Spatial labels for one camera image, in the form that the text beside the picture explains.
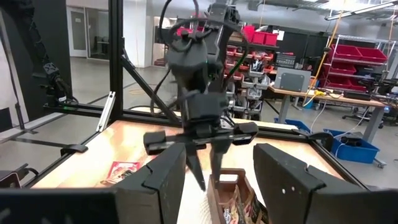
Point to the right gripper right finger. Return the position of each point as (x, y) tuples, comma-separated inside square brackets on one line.
[(280, 186)]

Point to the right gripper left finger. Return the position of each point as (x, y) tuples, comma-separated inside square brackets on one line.
[(161, 193)]

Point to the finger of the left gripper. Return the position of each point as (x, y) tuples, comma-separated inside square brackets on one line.
[(196, 161), (219, 161)]

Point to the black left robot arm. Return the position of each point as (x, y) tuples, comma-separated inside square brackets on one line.
[(199, 56)]

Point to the red tea packet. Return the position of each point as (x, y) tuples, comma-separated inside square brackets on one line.
[(119, 172)]

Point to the brown wooden compartment tray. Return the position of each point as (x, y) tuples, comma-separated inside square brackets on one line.
[(214, 199)]

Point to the white round placemat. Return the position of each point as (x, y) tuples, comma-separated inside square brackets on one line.
[(196, 211)]

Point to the parts bin shelving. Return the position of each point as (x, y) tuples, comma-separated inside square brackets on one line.
[(258, 81)]

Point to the blue plastic bin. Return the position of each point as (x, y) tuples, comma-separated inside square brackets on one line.
[(354, 149), (295, 124)]

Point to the grey metal box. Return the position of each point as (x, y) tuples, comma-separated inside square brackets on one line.
[(292, 80)]

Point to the wooden workbench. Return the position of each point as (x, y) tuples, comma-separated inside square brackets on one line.
[(342, 99)]

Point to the rack with red bins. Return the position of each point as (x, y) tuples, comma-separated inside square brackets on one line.
[(357, 56)]

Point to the black partition panel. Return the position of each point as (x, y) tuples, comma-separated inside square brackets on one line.
[(62, 18)]

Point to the black frame clamp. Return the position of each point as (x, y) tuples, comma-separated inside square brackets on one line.
[(74, 149)]

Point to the silver aluminium bracket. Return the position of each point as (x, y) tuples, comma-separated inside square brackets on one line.
[(105, 112)]

